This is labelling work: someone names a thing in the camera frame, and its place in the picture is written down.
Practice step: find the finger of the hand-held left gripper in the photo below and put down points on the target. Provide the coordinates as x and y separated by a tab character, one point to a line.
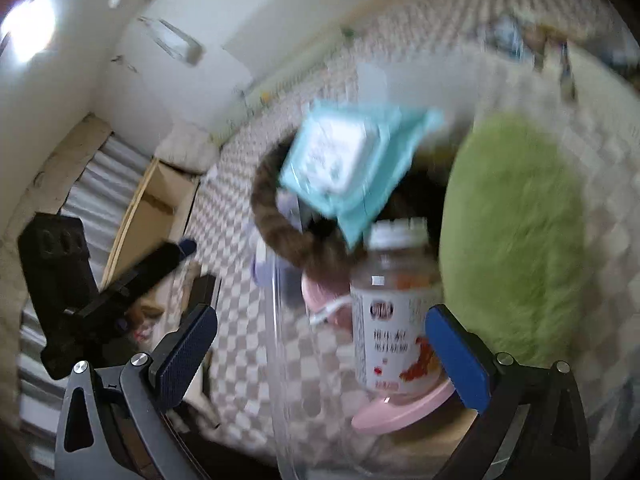
155	267

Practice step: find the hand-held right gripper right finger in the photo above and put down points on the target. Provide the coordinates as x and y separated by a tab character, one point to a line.
457	355

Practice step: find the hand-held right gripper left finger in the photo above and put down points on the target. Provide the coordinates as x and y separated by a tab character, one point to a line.
185	355

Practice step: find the teal wet wipes packet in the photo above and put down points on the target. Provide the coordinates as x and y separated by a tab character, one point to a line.
345	160

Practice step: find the cardboard box of items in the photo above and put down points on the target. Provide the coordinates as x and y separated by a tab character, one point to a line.
530	45

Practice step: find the black flat box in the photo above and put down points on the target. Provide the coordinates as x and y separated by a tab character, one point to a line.
205	295

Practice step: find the wooden bedside shelf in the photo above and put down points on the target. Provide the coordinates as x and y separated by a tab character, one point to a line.
150	200

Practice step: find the white capped bottle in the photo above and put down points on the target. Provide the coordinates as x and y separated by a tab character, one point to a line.
390	320

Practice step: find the pink stand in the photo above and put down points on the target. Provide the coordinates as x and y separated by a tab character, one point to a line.
400	410

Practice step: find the grey curtain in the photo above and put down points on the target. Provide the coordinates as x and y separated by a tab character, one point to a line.
100	180

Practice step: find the beige printed curtain valance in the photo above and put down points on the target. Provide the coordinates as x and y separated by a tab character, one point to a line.
60	160

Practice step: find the white fluffy pillow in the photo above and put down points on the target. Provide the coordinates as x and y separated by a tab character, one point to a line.
187	150

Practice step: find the green plush toy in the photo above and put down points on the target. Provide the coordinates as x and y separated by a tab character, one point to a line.
515	230

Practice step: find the green long bolster pillow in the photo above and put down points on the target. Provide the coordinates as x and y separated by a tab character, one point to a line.
260	95

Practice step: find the ceiling light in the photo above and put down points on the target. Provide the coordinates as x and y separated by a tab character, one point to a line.
27	27

